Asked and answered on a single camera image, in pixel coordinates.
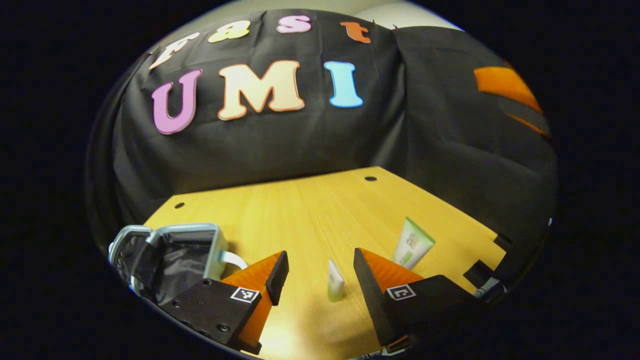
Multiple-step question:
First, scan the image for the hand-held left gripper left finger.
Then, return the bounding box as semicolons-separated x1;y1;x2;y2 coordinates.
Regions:
161;250;290;356

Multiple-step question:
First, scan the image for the light blue suitcase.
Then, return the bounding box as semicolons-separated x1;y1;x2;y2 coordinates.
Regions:
108;222;249;307

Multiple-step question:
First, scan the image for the black backdrop cloth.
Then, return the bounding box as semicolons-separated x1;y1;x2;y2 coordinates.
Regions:
85;7;560;271

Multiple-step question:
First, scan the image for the small white green tube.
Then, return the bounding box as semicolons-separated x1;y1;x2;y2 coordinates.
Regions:
327;258;346;303

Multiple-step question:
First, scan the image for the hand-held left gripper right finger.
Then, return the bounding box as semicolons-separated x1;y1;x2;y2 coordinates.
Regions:
353;247;483;353

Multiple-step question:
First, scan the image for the large white green tube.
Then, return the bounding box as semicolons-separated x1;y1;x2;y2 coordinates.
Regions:
391;216;436;271

